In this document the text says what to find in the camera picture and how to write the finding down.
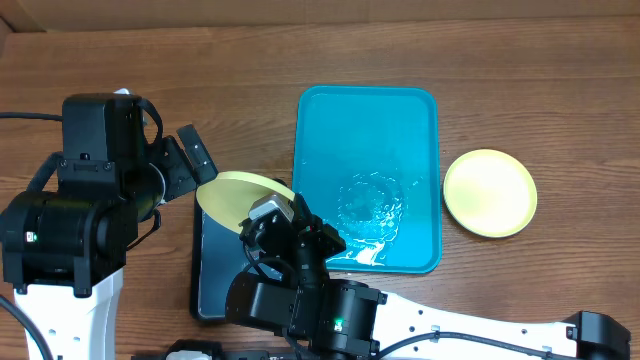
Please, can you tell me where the yellow-green plate top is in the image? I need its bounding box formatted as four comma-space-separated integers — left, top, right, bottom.
196, 171, 295, 234

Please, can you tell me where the yellow-green plate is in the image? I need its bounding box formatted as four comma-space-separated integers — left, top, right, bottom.
196, 171, 295, 234
443, 149, 538, 238

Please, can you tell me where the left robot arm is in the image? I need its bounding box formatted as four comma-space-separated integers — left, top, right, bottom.
1, 122, 216, 359

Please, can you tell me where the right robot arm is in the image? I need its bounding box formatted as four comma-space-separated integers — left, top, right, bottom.
226, 210, 631, 359

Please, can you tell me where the black rectangular tray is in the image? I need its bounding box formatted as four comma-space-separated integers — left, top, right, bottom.
188, 192, 301, 323

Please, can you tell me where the teal plastic tray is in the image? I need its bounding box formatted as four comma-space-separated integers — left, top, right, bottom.
292, 85, 443, 274

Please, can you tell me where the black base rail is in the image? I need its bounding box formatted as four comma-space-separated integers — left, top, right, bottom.
131, 339, 297, 360

